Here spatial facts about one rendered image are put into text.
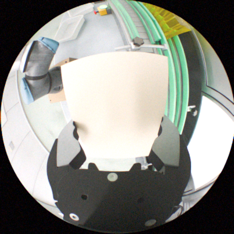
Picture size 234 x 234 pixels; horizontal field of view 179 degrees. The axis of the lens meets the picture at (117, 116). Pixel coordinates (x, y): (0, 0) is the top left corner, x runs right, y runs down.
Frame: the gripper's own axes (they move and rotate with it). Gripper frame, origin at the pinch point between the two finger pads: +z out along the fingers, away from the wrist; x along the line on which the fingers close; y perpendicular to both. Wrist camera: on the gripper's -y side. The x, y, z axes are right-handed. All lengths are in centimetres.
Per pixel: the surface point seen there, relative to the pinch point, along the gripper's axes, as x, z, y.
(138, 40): 5.6, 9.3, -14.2
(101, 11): -6, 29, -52
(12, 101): -349, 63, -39
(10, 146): -328, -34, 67
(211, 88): 34.7, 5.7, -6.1
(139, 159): 17, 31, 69
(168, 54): 16.9, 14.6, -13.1
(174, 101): 19.6, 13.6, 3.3
